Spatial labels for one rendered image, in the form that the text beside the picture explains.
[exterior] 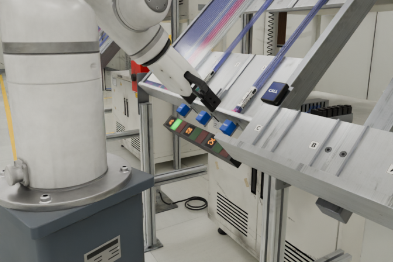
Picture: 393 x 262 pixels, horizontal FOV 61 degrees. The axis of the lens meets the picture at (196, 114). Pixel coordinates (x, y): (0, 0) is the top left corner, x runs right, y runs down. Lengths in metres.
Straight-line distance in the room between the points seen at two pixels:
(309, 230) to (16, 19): 0.98
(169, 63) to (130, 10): 0.13
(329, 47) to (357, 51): 2.11
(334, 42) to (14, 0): 0.65
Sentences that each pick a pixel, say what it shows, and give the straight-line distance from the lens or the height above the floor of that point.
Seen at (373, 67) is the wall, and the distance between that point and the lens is 2.86.
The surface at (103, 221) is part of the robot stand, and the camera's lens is 0.50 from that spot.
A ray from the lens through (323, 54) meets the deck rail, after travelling 0.82.
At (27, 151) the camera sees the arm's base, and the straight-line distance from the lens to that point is 0.48.
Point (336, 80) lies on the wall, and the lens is 3.05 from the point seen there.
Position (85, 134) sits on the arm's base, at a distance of 0.47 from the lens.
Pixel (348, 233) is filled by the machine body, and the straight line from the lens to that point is 1.11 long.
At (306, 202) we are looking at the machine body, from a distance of 1.13.
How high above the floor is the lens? 0.91
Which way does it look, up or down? 13 degrees down
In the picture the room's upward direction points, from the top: straight up
